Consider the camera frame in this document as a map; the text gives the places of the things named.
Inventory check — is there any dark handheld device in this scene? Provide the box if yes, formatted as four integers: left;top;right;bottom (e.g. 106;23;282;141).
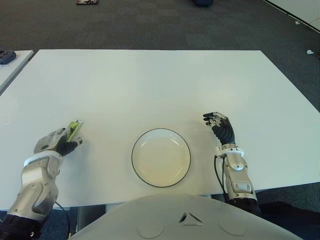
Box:
0;50;16;65

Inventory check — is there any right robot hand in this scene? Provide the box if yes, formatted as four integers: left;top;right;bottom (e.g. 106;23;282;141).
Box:
202;111;237;146

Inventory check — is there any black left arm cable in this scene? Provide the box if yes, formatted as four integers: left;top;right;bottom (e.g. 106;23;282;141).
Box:
54;201;72;238

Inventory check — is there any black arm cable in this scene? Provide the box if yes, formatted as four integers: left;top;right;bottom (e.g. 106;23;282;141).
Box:
213;154;228;198
54;201;72;238

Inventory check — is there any white plate with black rim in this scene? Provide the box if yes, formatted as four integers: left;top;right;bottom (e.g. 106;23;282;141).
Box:
131;128;192;188

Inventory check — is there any white table with dark edge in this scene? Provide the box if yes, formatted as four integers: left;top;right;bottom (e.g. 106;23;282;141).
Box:
262;0;320;26

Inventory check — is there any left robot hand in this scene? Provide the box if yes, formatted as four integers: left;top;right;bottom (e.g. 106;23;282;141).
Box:
33;127;85;158

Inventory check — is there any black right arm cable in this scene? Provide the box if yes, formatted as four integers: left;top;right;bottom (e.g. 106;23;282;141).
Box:
213;154;228;198

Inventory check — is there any green toothpaste tube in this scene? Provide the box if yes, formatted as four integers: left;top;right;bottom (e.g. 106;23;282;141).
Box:
65;120;85;142

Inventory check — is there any grey robot torso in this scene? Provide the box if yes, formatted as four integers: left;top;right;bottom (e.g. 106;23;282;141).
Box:
69;194;300;240

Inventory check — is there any dark blue floor object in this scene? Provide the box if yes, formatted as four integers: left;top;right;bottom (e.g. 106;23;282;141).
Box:
193;0;215;7

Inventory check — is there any white side table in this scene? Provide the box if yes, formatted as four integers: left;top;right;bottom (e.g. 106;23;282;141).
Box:
0;50;35;95

